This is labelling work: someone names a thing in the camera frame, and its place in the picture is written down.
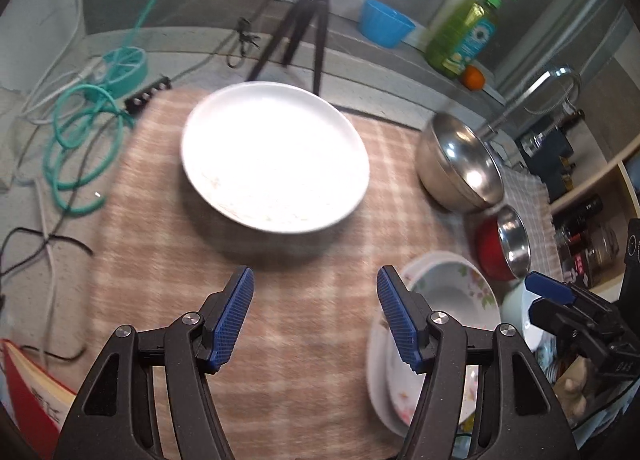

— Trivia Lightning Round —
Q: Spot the pink checked cloth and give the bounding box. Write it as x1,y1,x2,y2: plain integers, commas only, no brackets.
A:
90,84,563,460

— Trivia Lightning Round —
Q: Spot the white cable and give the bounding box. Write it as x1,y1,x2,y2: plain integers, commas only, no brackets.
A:
12,0,108,356

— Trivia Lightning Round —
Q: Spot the red book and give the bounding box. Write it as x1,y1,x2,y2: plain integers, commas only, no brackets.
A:
0,339,78,460

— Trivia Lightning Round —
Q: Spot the white floral plate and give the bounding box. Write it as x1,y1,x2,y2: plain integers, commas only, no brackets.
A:
387,325,481,427

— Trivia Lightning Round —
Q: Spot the white floral bowl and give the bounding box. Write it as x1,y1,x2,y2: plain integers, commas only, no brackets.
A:
372,251,502,371

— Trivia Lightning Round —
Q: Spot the large white plate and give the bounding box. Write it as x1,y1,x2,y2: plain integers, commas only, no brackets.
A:
181,82,371,235

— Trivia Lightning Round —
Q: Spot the large steel bowl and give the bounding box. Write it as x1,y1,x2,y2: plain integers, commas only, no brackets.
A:
416,112,505,213

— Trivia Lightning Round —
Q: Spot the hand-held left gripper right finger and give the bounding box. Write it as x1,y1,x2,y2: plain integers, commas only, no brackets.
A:
376,265,581,460

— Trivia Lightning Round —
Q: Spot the black cable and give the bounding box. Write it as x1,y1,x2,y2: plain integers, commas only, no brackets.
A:
0,227,93,361

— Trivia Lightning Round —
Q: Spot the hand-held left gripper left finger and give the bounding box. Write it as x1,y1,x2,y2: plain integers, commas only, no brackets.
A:
54,266,256,460

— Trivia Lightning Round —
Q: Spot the black power strip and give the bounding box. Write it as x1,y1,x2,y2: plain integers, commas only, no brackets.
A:
124,76,173,115

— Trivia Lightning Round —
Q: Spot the teal cable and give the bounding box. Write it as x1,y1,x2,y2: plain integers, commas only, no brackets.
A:
45,0,187,217

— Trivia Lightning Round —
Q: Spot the person's right hand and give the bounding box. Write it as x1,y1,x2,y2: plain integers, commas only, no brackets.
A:
554,356,595,419

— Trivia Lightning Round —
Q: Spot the wooden shelf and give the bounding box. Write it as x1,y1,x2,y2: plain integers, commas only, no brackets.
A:
547,130,640,291

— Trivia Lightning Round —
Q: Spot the red steel-lined bowl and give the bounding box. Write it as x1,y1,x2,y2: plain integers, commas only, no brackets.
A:
475,205,532,281

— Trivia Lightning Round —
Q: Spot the chrome faucet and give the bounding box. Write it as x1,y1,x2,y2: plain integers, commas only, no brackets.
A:
487,64,585,141

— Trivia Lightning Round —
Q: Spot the orange fruit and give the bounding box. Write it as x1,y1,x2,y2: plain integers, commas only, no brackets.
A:
461,66,486,90

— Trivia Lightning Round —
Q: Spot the black tripod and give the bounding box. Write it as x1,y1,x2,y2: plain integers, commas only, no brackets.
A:
247,0,341,95

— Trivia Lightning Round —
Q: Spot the blue plastic bowl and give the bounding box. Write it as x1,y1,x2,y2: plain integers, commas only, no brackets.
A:
357,0,416,48

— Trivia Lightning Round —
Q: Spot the green dish soap bottle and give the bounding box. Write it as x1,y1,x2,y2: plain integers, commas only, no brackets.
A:
425,0,517,79

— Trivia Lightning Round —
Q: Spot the small white plate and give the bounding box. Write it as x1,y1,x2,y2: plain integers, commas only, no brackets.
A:
366,319,481,439

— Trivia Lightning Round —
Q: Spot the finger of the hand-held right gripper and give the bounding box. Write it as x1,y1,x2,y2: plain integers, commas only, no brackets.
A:
524,271,621,321
529,299,613,363

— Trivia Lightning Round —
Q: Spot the dark bottles group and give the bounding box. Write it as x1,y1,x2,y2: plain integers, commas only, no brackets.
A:
555,195,621,287

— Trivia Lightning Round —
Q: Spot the light blue bowl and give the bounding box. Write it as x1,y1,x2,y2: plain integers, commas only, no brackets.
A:
500,282,548,357

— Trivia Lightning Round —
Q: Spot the teal cable reel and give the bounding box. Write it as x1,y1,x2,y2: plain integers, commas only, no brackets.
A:
102,46,148,95

